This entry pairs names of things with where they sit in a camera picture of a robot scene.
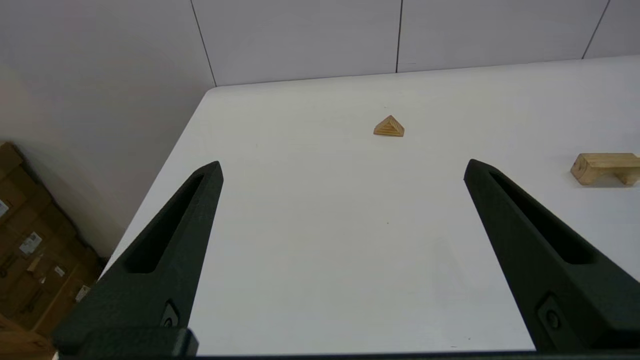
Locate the triangular wooden building block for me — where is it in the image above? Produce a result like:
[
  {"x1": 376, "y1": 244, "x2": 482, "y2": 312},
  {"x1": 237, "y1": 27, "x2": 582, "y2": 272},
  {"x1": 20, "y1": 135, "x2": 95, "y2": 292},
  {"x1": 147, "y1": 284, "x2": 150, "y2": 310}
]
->
[{"x1": 373, "y1": 115, "x2": 405, "y2": 137}]

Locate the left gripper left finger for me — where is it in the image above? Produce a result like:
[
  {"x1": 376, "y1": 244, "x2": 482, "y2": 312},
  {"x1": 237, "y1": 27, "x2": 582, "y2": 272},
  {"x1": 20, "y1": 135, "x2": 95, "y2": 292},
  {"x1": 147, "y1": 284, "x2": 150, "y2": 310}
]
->
[{"x1": 52, "y1": 161, "x2": 224, "y2": 357}]

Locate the labelled brown cardboard box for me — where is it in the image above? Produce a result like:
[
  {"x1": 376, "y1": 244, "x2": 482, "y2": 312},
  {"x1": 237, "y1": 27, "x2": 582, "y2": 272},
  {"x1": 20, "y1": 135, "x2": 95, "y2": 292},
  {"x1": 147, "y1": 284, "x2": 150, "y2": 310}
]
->
[{"x1": 0, "y1": 165, "x2": 103, "y2": 336}]

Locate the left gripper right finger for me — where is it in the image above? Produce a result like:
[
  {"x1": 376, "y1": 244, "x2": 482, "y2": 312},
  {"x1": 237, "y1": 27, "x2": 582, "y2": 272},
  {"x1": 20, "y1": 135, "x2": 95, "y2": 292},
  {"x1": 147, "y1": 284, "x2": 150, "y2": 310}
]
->
[{"x1": 463, "y1": 159, "x2": 640, "y2": 353}]

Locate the arched wooden building block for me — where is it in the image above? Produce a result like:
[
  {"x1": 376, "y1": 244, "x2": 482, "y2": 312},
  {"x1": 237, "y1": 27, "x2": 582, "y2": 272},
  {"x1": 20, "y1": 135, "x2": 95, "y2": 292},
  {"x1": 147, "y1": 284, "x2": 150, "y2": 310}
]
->
[{"x1": 570, "y1": 153, "x2": 640, "y2": 186}]

